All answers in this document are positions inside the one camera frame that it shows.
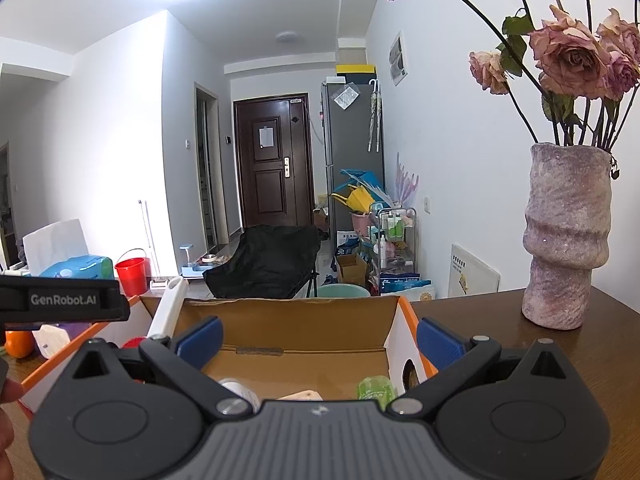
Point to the grey refrigerator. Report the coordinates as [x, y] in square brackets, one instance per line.
[350, 145]

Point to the purple white tissue pack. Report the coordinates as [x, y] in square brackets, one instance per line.
[55, 337]

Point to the red plastic bucket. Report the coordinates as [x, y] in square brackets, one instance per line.
[132, 272]

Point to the small brown cardboard box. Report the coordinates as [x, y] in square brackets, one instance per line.
[351, 270]

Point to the metal rolling cart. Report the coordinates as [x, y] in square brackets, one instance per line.
[397, 240]

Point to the white paper notice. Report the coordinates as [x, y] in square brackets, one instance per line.
[265, 136]

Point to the brown entrance door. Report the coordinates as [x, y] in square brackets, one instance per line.
[272, 185]

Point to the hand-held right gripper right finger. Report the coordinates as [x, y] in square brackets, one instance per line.
[440, 342]

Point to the dark interior door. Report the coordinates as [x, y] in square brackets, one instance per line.
[210, 175]

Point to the pink plastic basket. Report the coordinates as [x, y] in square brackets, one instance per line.
[361, 225]

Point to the blue printed package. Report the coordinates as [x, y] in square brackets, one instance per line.
[405, 285]

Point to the white red lint brush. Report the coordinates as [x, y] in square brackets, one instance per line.
[167, 310]

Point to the blue tissue pack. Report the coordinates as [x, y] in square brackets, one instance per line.
[85, 266]

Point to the orange fruit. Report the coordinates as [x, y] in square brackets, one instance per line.
[20, 345]

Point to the small white bottle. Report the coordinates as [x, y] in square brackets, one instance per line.
[240, 392]

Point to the green spray bottle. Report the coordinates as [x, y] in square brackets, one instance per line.
[375, 389]

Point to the white leaning board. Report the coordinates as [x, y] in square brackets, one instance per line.
[475, 270]

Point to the pink ceramic vase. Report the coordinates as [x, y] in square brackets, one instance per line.
[567, 240]

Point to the lilac plastic hangers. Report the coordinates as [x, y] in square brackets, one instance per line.
[406, 182]

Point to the clear plastic bag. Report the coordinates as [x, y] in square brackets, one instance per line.
[346, 97]

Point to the white mop pole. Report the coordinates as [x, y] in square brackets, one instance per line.
[148, 240]

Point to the red printed cardboard box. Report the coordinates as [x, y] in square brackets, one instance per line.
[300, 325]

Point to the bunch of dried pink roses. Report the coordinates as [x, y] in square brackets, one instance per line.
[570, 55]

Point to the teal plastic basin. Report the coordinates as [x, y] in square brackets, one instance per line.
[342, 291]

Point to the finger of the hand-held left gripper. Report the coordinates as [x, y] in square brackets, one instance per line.
[60, 283]

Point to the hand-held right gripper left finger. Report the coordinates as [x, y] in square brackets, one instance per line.
[202, 341]

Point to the folded clear umbrella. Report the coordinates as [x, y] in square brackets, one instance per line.
[374, 120]

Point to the round ceiling lamp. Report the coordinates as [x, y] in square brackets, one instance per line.
[287, 37]

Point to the yellow black box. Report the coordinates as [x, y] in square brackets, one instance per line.
[356, 72]

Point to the yellow plastic hangers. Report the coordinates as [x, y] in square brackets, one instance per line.
[357, 200]

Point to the person's left hand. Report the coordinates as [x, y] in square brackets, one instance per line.
[6, 435]

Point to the black folding chair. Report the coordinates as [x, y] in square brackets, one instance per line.
[270, 260]

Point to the white wall panel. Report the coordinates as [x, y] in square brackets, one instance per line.
[399, 60]

